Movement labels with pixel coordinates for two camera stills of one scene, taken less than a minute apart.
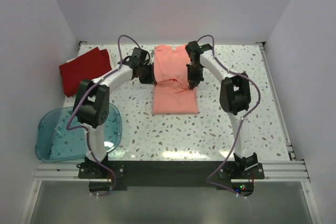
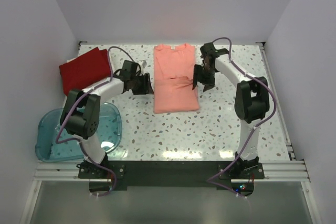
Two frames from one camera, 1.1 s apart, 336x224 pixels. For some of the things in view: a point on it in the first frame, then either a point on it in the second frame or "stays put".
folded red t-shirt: (90, 66) stays put
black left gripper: (150, 80) → (146, 88)
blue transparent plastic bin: (54, 142) stays put
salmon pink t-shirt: (172, 94) stays put
